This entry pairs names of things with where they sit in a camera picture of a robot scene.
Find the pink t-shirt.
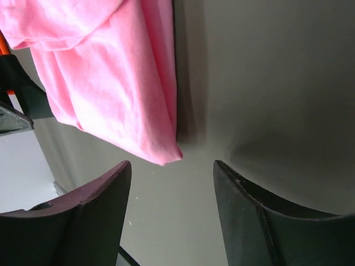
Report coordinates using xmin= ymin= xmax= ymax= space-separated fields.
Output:
xmin=1 ymin=1 xmax=182 ymax=165

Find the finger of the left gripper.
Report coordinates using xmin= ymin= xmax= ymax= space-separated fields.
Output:
xmin=1 ymin=54 xmax=53 ymax=130

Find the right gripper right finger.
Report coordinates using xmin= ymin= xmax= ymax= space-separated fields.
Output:
xmin=213 ymin=160 xmax=354 ymax=265

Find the folded orange t-shirt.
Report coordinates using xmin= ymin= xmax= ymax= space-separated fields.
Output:
xmin=1 ymin=32 xmax=16 ymax=97

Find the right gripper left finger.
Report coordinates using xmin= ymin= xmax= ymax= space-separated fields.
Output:
xmin=1 ymin=161 xmax=131 ymax=265

